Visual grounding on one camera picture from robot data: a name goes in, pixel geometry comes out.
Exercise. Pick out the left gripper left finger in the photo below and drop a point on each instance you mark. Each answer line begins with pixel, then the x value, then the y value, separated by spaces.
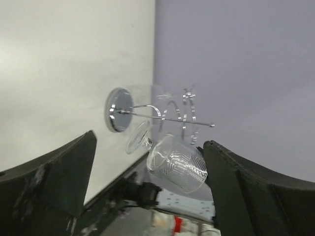
pixel 45 196

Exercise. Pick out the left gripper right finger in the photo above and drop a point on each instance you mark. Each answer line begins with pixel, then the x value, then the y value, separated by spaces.
pixel 252 200

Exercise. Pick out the ribbed wine glass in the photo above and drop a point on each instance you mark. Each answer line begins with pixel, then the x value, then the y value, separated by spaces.
pixel 171 158

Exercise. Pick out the chrome wine glass rack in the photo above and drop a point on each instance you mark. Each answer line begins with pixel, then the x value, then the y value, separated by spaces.
pixel 121 97

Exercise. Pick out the tall wine glass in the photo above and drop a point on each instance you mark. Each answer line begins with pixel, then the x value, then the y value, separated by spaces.
pixel 175 107

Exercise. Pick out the black mounting base plate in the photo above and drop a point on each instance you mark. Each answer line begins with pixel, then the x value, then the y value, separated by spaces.
pixel 133 206

